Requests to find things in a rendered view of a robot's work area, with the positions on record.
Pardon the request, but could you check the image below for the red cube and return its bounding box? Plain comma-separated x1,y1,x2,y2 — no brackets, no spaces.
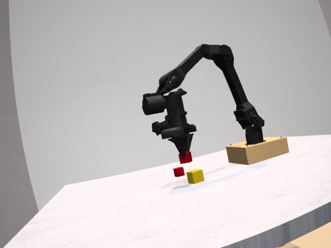
179,151,192,164
173,167,185,177

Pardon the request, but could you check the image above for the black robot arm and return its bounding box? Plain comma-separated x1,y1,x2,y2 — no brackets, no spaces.
142,44,266,145

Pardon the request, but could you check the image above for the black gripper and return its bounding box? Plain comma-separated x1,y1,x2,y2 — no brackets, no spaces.
161,108,197,158

